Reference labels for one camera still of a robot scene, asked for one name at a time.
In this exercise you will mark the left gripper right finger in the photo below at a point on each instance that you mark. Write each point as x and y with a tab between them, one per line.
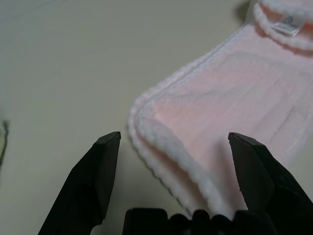
264	183

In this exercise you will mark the pink terry towel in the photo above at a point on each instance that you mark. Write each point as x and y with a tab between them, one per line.
220	98

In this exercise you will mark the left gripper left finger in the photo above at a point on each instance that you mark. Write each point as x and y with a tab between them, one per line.
85	183

